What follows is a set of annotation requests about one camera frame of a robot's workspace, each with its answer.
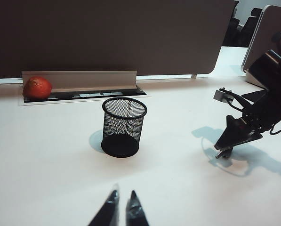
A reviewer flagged aluminium cable tray lid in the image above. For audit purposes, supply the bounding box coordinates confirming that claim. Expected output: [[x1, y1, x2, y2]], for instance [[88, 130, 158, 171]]
[[21, 69, 139, 93]]

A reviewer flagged brown desk divider panel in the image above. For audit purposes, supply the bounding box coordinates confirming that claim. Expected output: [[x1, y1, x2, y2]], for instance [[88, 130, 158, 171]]
[[0, 0, 236, 80]]

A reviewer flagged black office chair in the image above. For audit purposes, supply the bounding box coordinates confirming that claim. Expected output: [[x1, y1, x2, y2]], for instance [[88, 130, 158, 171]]
[[222, 17, 241, 47], [238, 8, 263, 47]]

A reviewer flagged white edged desk divider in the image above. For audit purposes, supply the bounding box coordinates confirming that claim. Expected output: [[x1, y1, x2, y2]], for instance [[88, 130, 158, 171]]
[[241, 4, 281, 87]]

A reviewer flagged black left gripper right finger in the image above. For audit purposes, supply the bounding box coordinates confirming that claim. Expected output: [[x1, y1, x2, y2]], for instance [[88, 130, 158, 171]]
[[126, 190, 150, 226]]

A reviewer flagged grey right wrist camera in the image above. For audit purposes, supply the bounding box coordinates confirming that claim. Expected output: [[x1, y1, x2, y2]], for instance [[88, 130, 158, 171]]
[[213, 87, 234, 105]]

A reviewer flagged recessed cable tray box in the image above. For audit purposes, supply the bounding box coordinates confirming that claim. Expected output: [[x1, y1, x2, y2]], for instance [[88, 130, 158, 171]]
[[18, 84, 152, 107]]

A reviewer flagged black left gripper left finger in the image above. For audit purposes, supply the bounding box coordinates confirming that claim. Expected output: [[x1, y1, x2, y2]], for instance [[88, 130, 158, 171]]
[[87, 183, 120, 226]]

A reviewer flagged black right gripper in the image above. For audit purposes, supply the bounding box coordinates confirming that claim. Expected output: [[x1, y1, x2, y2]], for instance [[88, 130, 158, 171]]
[[214, 94, 281, 153]]

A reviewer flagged orange fruit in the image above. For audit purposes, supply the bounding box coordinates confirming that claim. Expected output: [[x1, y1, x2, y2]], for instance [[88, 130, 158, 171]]
[[23, 76, 53, 99]]

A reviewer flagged black mesh basket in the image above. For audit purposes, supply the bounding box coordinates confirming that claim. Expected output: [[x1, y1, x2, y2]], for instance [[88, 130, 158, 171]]
[[101, 97, 148, 159]]

